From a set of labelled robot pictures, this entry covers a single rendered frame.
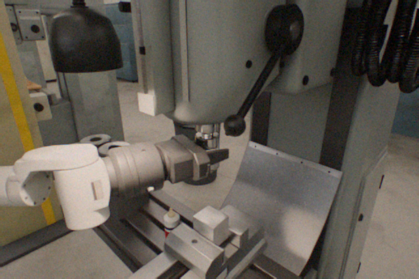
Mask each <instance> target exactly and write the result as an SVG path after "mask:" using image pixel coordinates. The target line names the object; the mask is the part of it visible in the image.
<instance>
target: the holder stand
mask: <svg viewBox="0 0 419 279"><path fill-rule="evenodd" d="M76 144H91V145H93V146H94V147H97V149H98V155H99V157H100V159H102V158H105V157H107V153H108V152H109V150H110V149H112V148H116V147H121V146H125V145H130V144H129V143H126V142H122V141H119V140H117V139H113V138H111V137H110V136H109V135H107V134H93V135H90V136H88V137H86V138H83V139H82V140H81V141H80V142H77V143H74V144H72V145H76ZM149 202H150V197H149V193H147V194H144V195H139V196H136V197H133V198H131V199H129V200H125V201H123V200H122V199H120V198H118V197H117V196H112V197H110V199H109V204H108V206H109V212H110V215H111V216H113V217H115V218H116V219H118V220H121V219H123V218H125V217H126V216H127V215H130V214H131V213H132V212H134V211H136V210H137V209H139V208H141V207H142V206H144V205H146V204H148V203H149Z"/></svg>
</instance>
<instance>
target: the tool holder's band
mask: <svg viewBox="0 0 419 279"><path fill-rule="evenodd" d="M195 140H196V141H197V142H198V143H201V144H213V143H217V142H218V141H219V134H218V133H217V132H214V133H213V135H212V136H211V137H204V136H203V135H202V134H201V132H197V133H196V135H195Z"/></svg>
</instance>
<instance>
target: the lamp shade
mask: <svg viewBox="0 0 419 279"><path fill-rule="evenodd" d="M48 45H49V49H50V54H51V58H52V63H53V67H54V70H55V71H56V72H60V73H95V72H102V71H112V70H116V69H119V68H122V67H123V60H122V51H121V45H120V39H119V37H118V35H117V33H116V30H115V28H114V26H113V23H112V21H111V20H110V19H109V18H108V17H106V16H105V15H103V14H102V13H100V12H98V11H97V10H94V9H90V8H89V7H83V6H71V8H70V9H62V10H61V11H60V12H59V13H57V15H55V16H54V17H53V18H52V19H51V21H50V32H49V38H48Z"/></svg>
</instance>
